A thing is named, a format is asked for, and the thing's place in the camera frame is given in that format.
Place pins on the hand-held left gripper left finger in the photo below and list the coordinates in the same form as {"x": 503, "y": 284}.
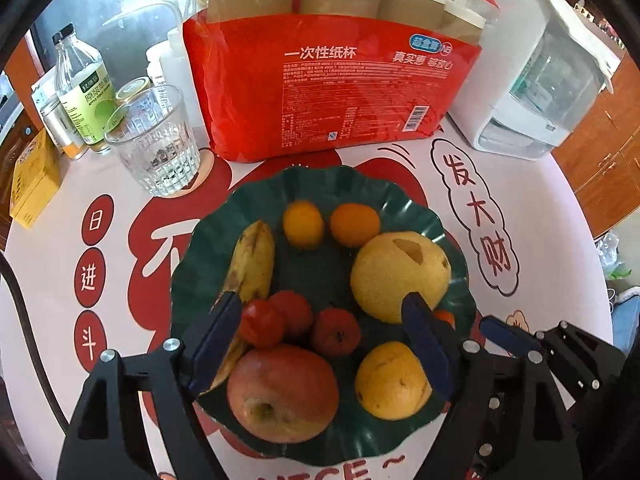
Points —
{"x": 215, "y": 345}

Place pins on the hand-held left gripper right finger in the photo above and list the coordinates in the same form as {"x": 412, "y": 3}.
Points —
{"x": 427, "y": 345}

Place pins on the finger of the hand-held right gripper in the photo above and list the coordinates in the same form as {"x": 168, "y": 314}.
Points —
{"x": 492, "y": 410}
{"x": 505, "y": 334}

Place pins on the red tomato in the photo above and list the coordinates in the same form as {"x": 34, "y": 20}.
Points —
{"x": 260, "y": 325}
{"x": 297, "y": 310}

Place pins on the large yellow citrus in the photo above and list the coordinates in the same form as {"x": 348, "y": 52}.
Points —
{"x": 392, "y": 382}

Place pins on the yellow pear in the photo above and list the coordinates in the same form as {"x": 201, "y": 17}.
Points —
{"x": 395, "y": 275}

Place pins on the red apple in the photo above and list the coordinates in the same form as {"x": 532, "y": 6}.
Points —
{"x": 282, "y": 395}

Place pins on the dark red lychee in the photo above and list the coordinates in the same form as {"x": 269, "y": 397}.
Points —
{"x": 335, "y": 334}

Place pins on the spotted yellow banana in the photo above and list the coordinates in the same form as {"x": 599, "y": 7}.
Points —
{"x": 255, "y": 260}

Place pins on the green wavy plate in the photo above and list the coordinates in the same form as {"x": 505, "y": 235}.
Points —
{"x": 320, "y": 270}

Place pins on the round orange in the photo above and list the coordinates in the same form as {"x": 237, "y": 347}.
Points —
{"x": 355, "y": 225}

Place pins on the small yellowish orange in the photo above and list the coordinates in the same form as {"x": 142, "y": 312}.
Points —
{"x": 303, "y": 224}

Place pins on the tiny orange fruit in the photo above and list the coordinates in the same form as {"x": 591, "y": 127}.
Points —
{"x": 446, "y": 317}

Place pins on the clear plastic bag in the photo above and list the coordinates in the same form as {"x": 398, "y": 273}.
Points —
{"x": 611, "y": 255}

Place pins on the wooden cabinet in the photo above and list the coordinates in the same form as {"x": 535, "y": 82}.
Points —
{"x": 605, "y": 160}

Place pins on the clear ribbed glass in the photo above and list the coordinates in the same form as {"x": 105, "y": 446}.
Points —
{"x": 155, "y": 150}

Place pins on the yellow box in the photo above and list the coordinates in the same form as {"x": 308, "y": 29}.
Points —
{"x": 32, "y": 180}

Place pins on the white water dispenser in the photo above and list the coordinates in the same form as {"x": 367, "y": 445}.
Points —
{"x": 540, "y": 75}

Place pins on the yellow lid jar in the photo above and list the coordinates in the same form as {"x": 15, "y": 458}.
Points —
{"x": 132, "y": 89}

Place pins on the silver tin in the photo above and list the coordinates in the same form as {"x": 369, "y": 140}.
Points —
{"x": 52, "y": 120}

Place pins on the green label glass bottle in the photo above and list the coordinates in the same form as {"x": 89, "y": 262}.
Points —
{"x": 82, "y": 100}

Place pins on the red paper cup package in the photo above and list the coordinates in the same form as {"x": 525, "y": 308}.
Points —
{"x": 325, "y": 85}

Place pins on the white plastic bottle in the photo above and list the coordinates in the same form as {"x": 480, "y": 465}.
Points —
{"x": 157, "y": 67}
{"x": 180, "y": 57}

